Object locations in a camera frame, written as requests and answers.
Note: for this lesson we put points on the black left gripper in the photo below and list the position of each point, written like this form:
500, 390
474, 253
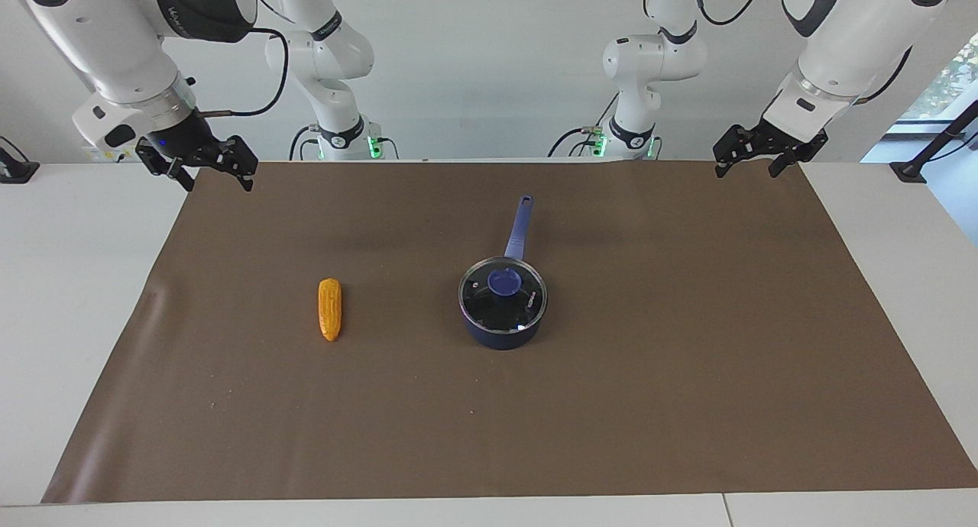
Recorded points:
764, 141

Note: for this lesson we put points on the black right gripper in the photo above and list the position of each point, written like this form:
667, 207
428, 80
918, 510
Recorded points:
187, 141

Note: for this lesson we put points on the yellow corn cob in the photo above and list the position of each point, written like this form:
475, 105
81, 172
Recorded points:
330, 309

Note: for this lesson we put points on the glass lid with blue knob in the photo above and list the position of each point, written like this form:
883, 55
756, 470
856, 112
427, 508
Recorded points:
497, 281

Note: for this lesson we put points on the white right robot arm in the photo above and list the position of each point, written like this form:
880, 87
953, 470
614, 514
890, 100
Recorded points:
99, 38

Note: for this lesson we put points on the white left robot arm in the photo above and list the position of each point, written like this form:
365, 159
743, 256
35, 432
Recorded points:
856, 46

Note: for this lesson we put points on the black stand with pole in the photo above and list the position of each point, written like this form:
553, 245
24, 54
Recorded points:
909, 168

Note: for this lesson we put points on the black clamp base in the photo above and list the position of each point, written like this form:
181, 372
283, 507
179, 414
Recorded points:
15, 172

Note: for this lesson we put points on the window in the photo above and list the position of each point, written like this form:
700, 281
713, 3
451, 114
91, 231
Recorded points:
947, 76

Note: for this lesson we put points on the brown table mat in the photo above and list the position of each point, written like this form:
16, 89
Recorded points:
611, 405

